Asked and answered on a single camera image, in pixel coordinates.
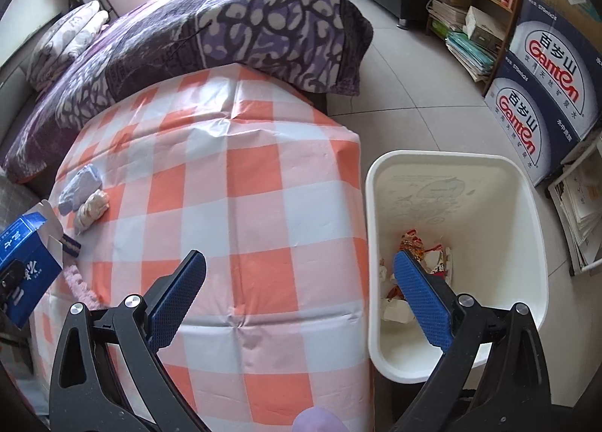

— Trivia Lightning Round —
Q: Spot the blue water carton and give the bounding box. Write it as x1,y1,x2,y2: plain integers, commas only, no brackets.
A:
510,0,602,141
483,56,588,187

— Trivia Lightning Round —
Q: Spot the red white noodle packet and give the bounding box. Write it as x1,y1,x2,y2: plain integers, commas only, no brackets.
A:
400,229,452,279

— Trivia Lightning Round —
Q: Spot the grey striped cloth chair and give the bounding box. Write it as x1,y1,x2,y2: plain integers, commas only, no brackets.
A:
0,173,41,230

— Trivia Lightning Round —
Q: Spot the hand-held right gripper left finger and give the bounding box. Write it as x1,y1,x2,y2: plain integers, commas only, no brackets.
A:
48,250,212,432

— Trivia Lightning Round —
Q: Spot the large blue carton box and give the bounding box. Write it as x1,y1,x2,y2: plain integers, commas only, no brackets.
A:
0,199,64,327

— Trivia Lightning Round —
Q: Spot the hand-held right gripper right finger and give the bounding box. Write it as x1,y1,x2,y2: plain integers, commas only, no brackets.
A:
390,250,552,432

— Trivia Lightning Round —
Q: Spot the stack of magazines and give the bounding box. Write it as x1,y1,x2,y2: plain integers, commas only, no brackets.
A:
548,131,602,277

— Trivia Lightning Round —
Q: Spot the crumpled blue paper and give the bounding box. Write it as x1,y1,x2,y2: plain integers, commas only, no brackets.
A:
59,165,102,214

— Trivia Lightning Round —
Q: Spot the tissue box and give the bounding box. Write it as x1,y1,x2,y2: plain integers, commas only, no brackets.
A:
463,6,506,50

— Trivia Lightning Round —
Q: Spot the white plastic trash bin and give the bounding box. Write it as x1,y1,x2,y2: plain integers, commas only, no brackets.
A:
365,150,550,383

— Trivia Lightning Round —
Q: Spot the pink fuzzy strip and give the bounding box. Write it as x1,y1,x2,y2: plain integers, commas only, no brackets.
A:
63,263,102,308

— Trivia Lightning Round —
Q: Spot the folded patterned quilt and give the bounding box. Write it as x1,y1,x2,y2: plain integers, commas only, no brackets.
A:
26,0,110,92

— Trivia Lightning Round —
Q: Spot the stack of papers and booklets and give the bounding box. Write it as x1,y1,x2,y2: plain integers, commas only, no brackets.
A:
428,0,506,82

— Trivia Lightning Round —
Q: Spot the bed with purple cover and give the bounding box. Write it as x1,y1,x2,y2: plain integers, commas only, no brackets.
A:
2,0,374,185

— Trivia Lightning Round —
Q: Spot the crumpled patterned wrapper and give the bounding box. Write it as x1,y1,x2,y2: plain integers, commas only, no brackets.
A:
75,188,110,230

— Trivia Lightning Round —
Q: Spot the orange white checkered tablecloth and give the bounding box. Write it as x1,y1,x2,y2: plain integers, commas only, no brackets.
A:
14,64,374,432

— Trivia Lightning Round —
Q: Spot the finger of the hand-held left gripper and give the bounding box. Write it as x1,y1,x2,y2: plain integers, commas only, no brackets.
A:
0,259,25,315

